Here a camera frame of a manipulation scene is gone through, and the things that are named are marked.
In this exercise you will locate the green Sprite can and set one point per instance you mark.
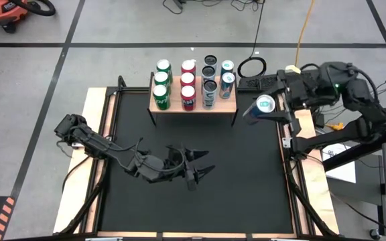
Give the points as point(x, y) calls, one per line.
point(161, 79)
point(163, 67)
point(161, 97)

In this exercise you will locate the yellow tape tag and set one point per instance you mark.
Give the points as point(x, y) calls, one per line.
point(293, 69)

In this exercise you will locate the black perforated case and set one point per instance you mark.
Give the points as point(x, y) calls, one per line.
point(260, 83)

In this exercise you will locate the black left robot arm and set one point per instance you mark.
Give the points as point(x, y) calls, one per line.
point(92, 142)

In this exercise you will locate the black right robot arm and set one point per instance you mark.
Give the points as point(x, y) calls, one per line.
point(354, 100)

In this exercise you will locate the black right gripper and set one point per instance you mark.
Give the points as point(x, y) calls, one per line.
point(291, 93)

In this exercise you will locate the orange power plug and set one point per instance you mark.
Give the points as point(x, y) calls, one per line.
point(336, 126)

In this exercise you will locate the white paper sheet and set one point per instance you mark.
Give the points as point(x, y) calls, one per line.
point(342, 167)

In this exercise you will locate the blue silver Red Bull can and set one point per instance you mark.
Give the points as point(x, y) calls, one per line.
point(227, 85)
point(258, 108)
point(227, 66)

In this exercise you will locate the black caster wheel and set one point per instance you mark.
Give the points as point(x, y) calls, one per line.
point(374, 233)

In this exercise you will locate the small wooden shelf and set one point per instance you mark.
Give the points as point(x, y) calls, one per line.
point(228, 105)

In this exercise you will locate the red Fanta can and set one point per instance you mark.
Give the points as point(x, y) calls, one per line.
point(187, 79)
point(188, 66)
point(188, 97)

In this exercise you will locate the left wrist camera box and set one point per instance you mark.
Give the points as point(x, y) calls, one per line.
point(151, 169)

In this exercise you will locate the black beam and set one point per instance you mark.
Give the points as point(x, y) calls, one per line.
point(364, 149)

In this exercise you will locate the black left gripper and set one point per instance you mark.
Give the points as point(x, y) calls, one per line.
point(179, 164)

